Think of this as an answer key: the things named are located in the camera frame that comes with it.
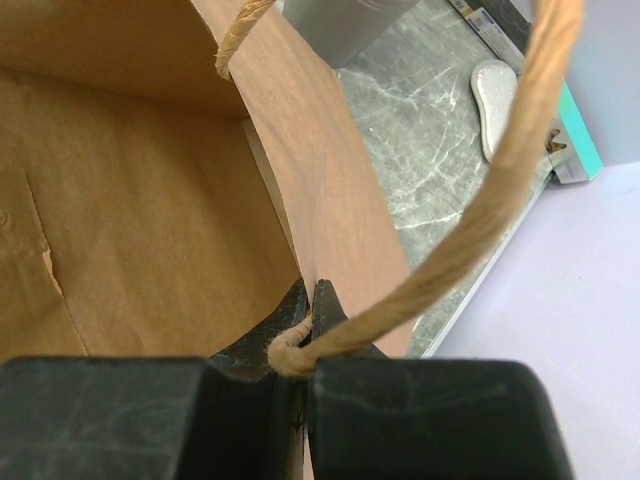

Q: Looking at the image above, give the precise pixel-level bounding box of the teal long box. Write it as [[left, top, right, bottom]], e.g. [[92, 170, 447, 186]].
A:
[[546, 82, 603, 184]]

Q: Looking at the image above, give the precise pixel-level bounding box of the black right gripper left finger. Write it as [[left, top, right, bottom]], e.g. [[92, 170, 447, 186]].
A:
[[1, 281, 308, 479]]

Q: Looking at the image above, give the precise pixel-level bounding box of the brown paper bag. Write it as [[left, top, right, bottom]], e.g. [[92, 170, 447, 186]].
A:
[[0, 0, 586, 480]]

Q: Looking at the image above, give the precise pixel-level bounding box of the black rectangular device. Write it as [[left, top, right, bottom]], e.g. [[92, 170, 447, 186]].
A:
[[448, 0, 531, 75]]

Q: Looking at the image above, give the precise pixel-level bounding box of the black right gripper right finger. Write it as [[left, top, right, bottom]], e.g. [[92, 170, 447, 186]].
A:
[[305, 278, 576, 480]]

